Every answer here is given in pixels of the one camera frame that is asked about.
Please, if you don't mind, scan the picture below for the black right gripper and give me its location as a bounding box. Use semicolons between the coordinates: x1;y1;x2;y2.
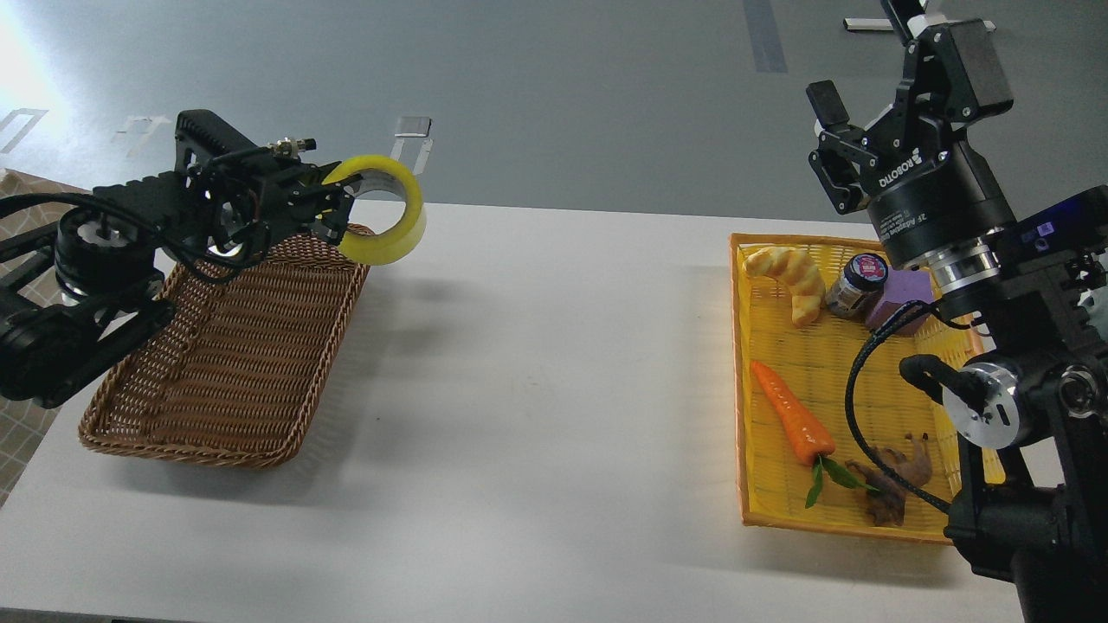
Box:
806;1;1015;269

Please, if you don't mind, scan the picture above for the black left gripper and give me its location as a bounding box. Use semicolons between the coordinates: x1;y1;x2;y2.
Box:
204;159;365;261

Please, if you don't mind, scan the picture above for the yellow tape roll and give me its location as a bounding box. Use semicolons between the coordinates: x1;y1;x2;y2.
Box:
322;155;427;266

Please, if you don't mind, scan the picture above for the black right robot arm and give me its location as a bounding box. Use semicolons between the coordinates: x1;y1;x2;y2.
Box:
807;1;1107;622

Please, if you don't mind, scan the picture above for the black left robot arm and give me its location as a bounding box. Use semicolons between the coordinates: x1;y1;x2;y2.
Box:
1;109;356;408

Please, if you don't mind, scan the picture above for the white metal stand base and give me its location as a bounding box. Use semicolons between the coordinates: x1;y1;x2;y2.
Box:
842;13;962;35

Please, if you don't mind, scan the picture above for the purple foam block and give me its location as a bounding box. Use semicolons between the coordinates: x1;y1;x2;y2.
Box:
864;269;937;330

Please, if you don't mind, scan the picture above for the small dark glass jar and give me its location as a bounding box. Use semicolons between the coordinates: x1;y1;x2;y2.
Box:
824;253;889;319

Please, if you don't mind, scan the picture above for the brown wicker basket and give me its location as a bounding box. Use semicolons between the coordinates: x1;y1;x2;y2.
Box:
78;235;370;469

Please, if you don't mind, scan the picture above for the yellow plastic tray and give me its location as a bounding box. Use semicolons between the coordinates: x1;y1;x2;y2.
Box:
731;233;981;545

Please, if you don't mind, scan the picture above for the orange toy carrot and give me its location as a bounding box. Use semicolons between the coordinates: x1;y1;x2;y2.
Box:
750;360;875;508

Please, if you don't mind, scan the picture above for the beige checkered cloth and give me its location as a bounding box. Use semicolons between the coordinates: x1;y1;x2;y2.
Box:
1;167;88;504

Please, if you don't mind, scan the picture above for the brown toy animal figure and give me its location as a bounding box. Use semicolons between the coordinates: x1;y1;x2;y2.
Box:
847;433;935;527

